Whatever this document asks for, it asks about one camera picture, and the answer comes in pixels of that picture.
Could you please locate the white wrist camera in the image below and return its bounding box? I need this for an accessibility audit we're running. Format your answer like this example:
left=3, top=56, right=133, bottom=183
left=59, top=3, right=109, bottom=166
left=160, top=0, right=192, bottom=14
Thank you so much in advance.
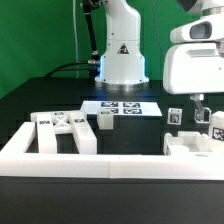
left=170, top=16, right=224, bottom=43

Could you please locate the white marker base sheet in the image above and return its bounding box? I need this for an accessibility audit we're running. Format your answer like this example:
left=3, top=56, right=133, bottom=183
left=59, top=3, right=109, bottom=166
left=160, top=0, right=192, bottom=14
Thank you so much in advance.
left=81, top=101, right=162, bottom=117

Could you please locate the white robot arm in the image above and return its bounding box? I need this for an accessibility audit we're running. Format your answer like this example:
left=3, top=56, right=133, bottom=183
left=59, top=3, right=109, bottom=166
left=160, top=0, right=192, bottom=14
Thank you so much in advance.
left=95, top=0, right=224, bottom=123

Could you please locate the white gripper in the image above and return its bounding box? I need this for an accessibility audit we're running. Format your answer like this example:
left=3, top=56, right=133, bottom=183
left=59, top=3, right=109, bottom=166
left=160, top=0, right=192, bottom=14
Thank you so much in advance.
left=162, top=42, right=224, bottom=123

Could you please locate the small tagged cube right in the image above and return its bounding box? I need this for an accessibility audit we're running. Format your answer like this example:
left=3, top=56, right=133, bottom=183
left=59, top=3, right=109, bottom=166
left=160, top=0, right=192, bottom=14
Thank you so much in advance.
left=194, top=107, right=211, bottom=124

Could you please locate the white chair seat part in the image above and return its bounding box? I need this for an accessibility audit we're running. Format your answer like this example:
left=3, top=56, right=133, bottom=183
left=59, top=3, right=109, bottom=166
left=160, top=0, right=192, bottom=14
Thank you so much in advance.
left=163, top=131, right=213, bottom=156

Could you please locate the small tagged cube left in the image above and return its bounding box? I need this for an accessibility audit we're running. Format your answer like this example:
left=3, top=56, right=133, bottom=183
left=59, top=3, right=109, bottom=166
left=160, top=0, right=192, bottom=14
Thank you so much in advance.
left=167, top=108, right=182, bottom=125

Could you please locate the small tagged cube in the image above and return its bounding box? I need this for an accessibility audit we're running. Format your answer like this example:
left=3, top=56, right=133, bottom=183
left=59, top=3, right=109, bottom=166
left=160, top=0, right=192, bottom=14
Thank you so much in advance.
left=194, top=107, right=211, bottom=124
left=167, top=108, right=182, bottom=125

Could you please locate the white U-shaped fence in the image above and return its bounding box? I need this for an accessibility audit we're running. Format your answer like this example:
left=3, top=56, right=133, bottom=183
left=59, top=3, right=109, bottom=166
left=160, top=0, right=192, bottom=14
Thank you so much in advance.
left=0, top=121, right=224, bottom=180

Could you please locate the white chair back frame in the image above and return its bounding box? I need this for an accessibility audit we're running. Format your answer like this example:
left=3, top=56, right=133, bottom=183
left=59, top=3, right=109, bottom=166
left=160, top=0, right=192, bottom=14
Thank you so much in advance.
left=30, top=110, right=97, bottom=155

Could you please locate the black cable on table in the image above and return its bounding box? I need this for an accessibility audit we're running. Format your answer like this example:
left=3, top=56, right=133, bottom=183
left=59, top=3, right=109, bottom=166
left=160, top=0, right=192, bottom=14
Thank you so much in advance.
left=44, top=61, right=101, bottom=79

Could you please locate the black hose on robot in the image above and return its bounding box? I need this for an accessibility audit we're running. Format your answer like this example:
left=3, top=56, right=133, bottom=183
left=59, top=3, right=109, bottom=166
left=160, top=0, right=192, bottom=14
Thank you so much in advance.
left=79, top=0, right=106, bottom=62

